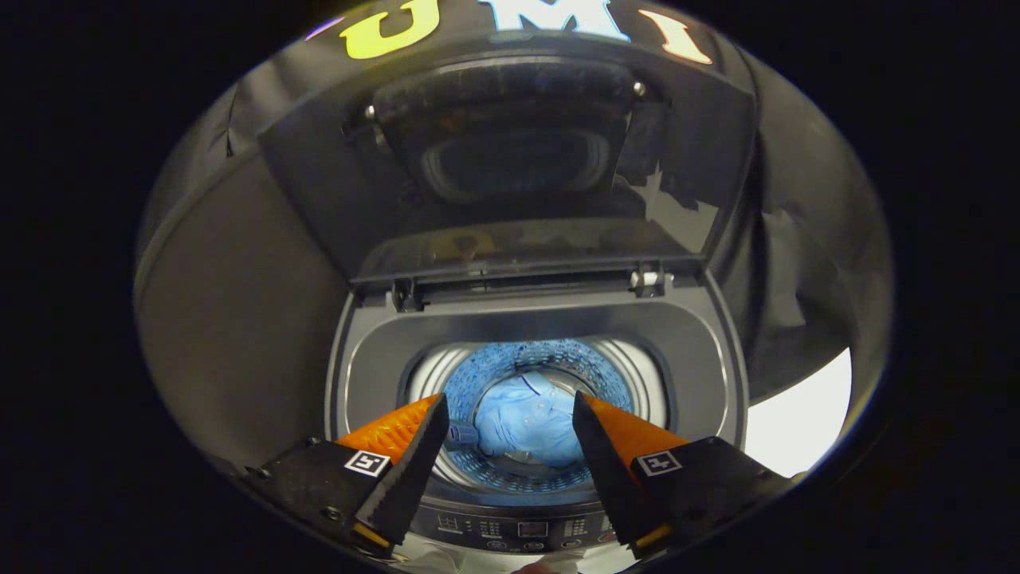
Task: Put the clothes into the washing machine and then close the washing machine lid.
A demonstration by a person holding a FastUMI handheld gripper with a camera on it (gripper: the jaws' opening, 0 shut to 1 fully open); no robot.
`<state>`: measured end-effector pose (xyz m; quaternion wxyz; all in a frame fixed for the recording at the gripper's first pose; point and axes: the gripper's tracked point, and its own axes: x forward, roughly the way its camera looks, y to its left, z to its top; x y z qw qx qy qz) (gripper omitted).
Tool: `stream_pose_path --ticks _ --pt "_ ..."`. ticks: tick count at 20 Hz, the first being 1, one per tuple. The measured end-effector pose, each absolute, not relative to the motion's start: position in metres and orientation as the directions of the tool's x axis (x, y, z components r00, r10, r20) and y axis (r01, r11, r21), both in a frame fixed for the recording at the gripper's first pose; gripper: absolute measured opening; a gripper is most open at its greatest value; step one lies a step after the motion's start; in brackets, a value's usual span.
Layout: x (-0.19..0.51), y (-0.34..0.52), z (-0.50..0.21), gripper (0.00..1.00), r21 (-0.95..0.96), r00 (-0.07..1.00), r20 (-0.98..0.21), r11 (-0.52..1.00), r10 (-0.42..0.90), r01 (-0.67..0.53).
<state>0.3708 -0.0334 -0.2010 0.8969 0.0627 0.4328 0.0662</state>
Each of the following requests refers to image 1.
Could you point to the black backdrop cloth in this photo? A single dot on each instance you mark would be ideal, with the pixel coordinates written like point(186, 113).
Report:
point(813, 239)

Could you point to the grey washing machine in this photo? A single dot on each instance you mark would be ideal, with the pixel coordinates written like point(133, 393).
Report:
point(374, 367)

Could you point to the white flat board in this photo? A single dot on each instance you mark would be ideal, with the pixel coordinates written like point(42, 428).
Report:
point(797, 422)

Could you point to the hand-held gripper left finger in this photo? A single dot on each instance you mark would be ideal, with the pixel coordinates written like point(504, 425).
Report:
point(414, 466)

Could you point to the light blue polo shirt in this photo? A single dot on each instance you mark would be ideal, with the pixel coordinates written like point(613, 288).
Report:
point(530, 422)

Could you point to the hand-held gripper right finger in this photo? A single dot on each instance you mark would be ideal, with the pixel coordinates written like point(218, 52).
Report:
point(610, 478)

